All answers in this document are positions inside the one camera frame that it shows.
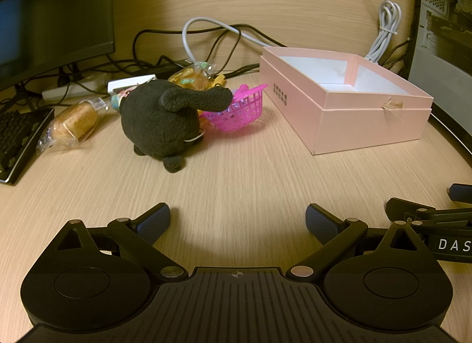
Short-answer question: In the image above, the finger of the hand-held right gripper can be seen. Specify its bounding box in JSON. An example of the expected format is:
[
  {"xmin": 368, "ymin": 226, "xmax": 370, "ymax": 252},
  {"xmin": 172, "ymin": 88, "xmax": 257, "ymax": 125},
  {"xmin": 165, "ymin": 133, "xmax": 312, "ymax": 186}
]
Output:
[
  {"xmin": 384, "ymin": 198, "xmax": 472, "ymax": 227},
  {"xmin": 448, "ymin": 183, "xmax": 472, "ymax": 205}
]

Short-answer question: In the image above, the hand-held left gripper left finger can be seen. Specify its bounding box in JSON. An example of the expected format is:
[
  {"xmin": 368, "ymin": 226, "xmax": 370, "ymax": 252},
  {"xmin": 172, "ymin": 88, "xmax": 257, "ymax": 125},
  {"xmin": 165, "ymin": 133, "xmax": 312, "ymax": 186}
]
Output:
[{"xmin": 55, "ymin": 202, "xmax": 189, "ymax": 282}]

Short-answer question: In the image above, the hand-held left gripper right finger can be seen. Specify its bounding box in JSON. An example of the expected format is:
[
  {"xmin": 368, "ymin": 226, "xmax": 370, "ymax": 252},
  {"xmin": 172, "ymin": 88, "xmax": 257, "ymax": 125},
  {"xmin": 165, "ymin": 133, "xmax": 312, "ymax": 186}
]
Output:
[{"xmin": 286, "ymin": 202, "xmax": 428, "ymax": 282}]

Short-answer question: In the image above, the pink cardboard box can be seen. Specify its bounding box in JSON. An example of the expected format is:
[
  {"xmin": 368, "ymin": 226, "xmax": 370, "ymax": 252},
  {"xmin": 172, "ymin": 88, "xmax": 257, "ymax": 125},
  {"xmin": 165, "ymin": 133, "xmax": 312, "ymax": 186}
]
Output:
[{"xmin": 259, "ymin": 46, "xmax": 434, "ymax": 155}]

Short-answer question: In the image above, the dark plush toy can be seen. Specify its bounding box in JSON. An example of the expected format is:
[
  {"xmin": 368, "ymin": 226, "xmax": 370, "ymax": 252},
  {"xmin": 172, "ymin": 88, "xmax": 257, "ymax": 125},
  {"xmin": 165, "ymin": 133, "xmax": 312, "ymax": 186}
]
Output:
[{"xmin": 121, "ymin": 79, "xmax": 234, "ymax": 174}]

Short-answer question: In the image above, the bread roll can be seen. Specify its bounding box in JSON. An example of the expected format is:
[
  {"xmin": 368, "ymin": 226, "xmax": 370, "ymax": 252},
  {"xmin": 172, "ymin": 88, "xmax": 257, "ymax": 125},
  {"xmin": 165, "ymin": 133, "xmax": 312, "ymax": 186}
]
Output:
[{"xmin": 36, "ymin": 98, "xmax": 111, "ymax": 155}]

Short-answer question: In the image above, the pink plastic basket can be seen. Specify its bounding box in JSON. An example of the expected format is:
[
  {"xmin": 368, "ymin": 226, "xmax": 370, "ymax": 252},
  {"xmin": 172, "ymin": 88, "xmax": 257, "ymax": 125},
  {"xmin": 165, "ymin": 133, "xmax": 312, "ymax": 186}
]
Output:
[{"xmin": 199, "ymin": 84, "xmax": 268, "ymax": 133}]

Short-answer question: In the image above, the yellow snack packet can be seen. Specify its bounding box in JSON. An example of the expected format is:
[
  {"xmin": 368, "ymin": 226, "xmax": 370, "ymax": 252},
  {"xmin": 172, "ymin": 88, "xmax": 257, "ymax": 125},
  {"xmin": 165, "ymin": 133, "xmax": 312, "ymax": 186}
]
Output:
[{"xmin": 168, "ymin": 61, "xmax": 216, "ymax": 91}]

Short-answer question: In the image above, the small colourful packet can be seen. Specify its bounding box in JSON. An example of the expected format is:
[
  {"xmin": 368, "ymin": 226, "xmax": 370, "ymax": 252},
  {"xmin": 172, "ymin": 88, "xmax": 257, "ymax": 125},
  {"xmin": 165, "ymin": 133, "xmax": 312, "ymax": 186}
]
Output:
[{"xmin": 111, "ymin": 87, "xmax": 139, "ymax": 111}]

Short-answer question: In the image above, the white adapter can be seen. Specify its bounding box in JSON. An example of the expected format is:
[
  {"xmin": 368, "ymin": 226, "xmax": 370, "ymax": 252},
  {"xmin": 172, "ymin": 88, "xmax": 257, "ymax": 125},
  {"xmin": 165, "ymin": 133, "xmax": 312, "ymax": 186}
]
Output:
[{"xmin": 107, "ymin": 75, "xmax": 155, "ymax": 95}]

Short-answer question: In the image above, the white power strip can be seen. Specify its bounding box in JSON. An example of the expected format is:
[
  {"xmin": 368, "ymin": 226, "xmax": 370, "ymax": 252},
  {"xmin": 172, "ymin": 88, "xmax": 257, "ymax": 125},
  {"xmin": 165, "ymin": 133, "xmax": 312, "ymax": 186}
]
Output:
[{"xmin": 42, "ymin": 72, "xmax": 111, "ymax": 102}]

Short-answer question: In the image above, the black power adapter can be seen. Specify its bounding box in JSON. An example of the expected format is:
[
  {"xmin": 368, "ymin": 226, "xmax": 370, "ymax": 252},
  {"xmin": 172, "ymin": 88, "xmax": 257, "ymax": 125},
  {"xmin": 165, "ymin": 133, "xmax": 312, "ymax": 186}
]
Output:
[{"xmin": 158, "ymin": 56, "xmax": 193, "ymax": 74}]

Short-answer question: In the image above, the black keyboard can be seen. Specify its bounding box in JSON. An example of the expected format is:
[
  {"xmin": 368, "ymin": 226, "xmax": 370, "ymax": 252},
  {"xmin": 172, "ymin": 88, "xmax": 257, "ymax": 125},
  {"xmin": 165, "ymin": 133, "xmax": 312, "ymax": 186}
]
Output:
[{"xmin": 0, "ymin": 107, "xmax": 55, "ymax": 185}]

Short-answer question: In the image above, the computer case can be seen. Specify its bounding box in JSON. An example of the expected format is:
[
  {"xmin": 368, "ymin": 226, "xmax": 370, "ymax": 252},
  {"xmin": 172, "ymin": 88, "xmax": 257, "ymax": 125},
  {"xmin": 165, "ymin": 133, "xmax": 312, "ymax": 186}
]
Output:
[{"xmin": 407, "ymin": 0, "xmax": 472, "ymax": 167}]

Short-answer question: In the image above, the black computer monitor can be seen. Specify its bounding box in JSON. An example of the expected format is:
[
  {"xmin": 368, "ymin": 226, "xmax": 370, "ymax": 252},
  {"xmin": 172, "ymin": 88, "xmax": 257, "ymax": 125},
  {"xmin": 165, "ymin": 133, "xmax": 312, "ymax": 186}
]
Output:
[{"xmin": 0, "ymin": 0, "xmax": 116, "ymax": 91}]

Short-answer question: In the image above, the black cable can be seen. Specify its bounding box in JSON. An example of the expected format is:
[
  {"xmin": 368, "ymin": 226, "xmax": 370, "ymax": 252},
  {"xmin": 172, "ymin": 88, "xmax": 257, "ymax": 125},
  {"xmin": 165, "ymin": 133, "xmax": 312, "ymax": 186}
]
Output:
[
  {"xmin": 386, "ymin": 38, "xmax": 412, "ymax": 71},
  {"xmin": 133, "ymin": 24, "xmax": 244, "ymax": 73},
  {"xmin": 221, "ymin": 64, "xmax": 261, "ymax": 80}
]

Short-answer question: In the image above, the bundled white cable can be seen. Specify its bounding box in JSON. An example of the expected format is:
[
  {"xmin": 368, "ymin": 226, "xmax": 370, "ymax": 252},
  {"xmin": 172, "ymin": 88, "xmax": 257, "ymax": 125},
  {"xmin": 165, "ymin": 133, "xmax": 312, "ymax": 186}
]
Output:
[{"xmin": 365, "ymin": 0, "xmax": 402, "ymax": 65}]

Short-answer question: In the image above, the grey cable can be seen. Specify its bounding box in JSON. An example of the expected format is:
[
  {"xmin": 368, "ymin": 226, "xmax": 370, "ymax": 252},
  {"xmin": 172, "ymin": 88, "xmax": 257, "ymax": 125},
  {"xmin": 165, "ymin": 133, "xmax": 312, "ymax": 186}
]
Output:
[{"xmin": 182, "ymin": 17, "xmax": 288, "ymax": 65}]

